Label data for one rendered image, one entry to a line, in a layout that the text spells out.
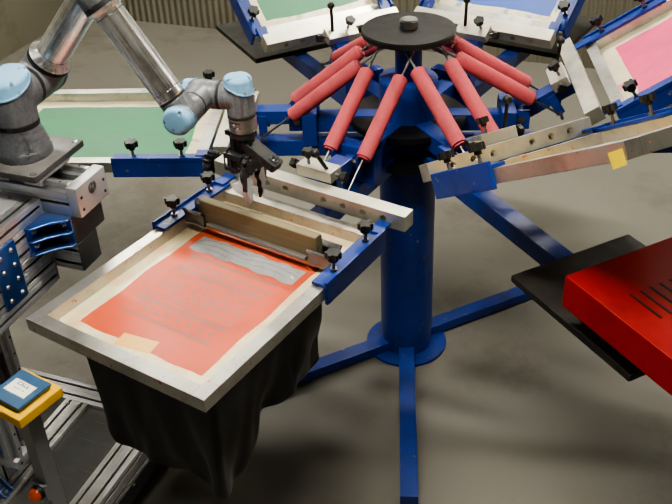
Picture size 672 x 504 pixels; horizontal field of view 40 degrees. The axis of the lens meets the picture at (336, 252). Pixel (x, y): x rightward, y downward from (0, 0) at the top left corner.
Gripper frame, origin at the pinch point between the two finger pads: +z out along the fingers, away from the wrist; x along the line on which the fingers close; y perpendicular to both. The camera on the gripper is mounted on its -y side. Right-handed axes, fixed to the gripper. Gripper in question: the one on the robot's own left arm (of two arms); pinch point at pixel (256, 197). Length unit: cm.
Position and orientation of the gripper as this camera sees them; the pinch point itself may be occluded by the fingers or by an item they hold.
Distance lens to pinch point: 253.0
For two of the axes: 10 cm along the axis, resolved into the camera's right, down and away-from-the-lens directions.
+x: -5.4, 4.9, -6.9
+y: -8.4, -2.7, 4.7
